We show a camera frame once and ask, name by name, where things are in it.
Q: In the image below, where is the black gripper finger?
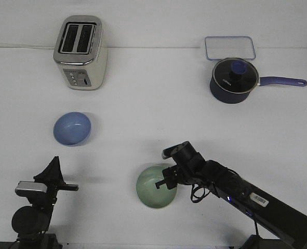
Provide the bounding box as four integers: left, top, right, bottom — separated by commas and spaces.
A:
155, 179, 168, 189
34, 156, 64, 182

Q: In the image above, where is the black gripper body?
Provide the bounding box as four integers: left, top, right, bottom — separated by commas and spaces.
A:
162, 141, 206, 189
34, 177, 78, 205

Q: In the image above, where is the green bowl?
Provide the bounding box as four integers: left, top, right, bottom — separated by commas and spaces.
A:
136, 164, 177, 209

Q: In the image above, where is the blue bowl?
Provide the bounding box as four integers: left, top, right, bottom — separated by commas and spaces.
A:
53, 112, 91, 146

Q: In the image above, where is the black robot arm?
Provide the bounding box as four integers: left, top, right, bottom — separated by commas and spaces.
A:
11, 156, 78, 248
155, 141, 307, 248

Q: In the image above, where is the dark blue saucepan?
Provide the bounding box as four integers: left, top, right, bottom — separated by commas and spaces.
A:
210, 76, 307, 104

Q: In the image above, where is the glass pot lid blue knob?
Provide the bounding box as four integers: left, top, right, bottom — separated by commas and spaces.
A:
212, 58, 259, 94

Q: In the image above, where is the clear container lid blue rim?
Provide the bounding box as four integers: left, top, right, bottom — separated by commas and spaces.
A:
204, 36, 256, 61

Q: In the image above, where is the silver two-slot toaster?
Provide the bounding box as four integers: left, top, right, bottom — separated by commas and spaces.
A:
53, 15, 108, 90

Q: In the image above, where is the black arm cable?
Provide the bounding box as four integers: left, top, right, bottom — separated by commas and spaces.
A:
190, 168, 237, 203

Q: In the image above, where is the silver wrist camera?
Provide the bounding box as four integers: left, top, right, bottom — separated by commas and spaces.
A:
15, 181, 47, 197
162, 144, 182, 159

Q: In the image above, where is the white toaster power cord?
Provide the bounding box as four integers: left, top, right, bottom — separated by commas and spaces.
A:
0, 44, 56, 50

